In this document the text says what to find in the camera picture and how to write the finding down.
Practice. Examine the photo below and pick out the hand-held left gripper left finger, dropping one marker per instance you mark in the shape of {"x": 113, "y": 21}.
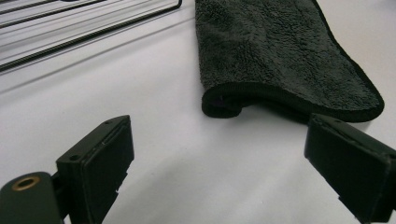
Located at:
{"x": 99, "y": 168}

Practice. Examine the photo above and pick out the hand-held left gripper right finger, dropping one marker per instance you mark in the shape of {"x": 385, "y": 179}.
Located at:
{"x": 351, "y": 168}

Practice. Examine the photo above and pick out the dark grey fleece towel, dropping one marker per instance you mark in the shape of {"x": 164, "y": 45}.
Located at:
{"x": 274, "y": 56}

